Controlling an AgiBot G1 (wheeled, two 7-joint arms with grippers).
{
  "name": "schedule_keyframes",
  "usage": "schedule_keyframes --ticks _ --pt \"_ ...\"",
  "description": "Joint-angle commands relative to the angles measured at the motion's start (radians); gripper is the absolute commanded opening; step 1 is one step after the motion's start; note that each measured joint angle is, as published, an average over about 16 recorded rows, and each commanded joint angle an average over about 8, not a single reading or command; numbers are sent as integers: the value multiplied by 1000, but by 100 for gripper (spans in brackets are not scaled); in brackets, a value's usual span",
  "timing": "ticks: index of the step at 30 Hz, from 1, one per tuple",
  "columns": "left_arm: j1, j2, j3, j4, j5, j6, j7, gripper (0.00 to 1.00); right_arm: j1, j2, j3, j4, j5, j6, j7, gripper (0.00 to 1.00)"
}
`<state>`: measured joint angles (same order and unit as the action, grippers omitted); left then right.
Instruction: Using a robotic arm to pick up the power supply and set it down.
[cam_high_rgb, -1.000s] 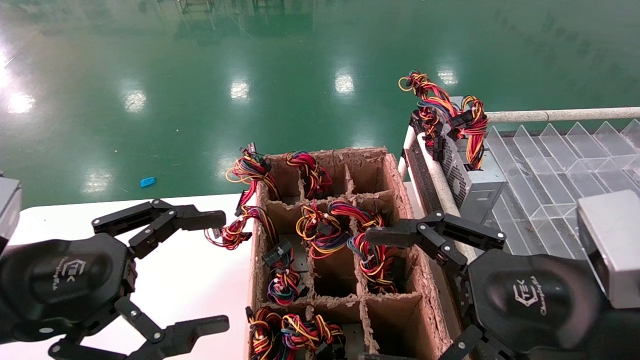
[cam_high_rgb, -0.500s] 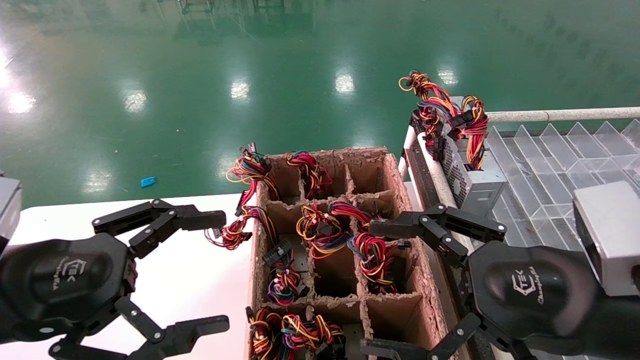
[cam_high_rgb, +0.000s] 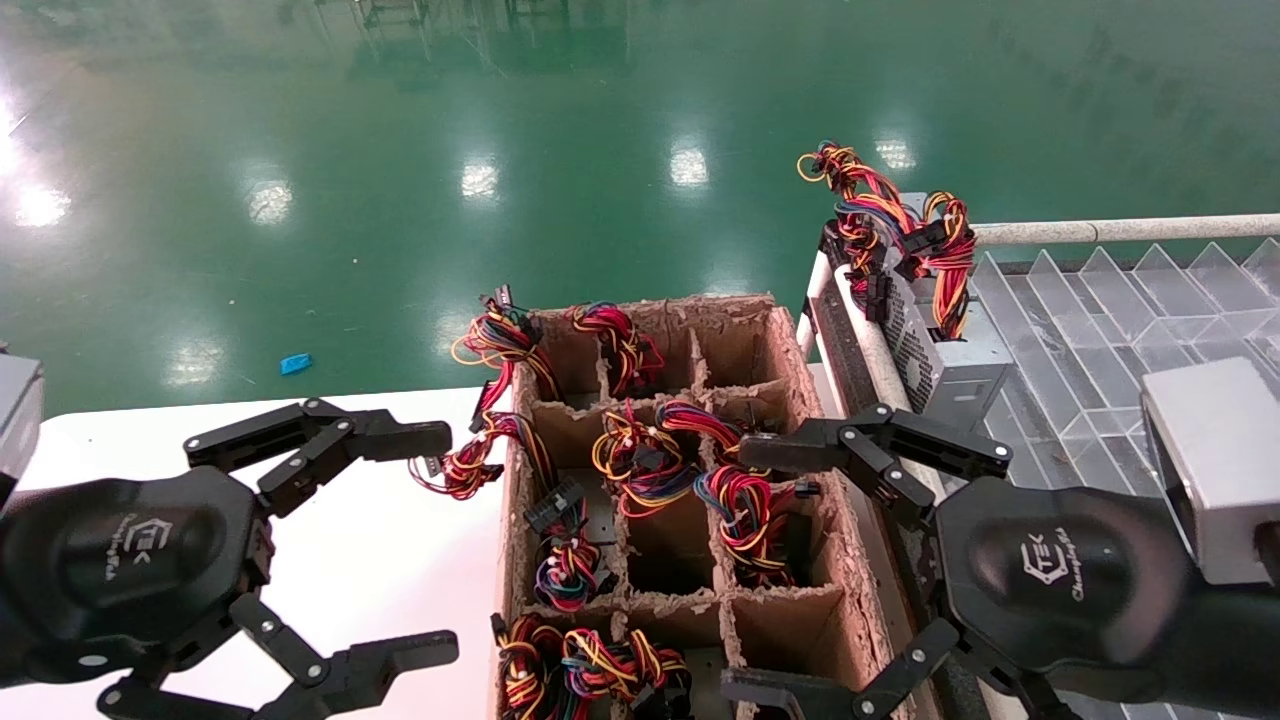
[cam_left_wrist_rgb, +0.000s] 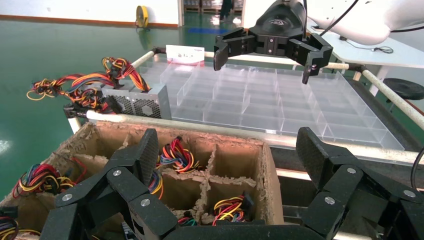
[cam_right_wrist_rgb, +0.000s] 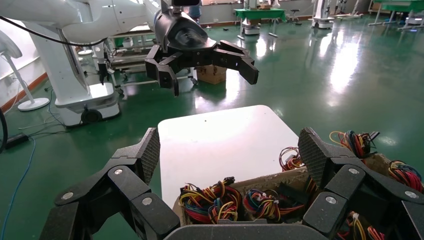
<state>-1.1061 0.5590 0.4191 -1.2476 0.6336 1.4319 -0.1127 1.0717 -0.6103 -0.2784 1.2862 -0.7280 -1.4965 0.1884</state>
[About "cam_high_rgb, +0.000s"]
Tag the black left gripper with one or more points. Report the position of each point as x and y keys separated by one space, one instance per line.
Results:
x=100 y=570

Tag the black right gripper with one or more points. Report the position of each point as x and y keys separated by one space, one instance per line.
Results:
x=1050 y=575

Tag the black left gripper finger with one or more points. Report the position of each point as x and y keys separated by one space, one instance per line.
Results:
x=400 y=660
x=400 y=440

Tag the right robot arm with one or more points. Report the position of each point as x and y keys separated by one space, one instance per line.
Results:
x=1240 y=645

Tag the brown cardboard divider box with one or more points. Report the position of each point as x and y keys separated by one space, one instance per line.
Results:
x=780 y=640

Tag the small blue scrap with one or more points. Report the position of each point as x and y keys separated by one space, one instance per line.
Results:
x=297 y=364

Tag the clear acrylic divider tray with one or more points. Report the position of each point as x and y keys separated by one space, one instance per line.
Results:
x=1060 y=350

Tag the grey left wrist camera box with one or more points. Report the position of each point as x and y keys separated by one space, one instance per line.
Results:
x=18 y=420

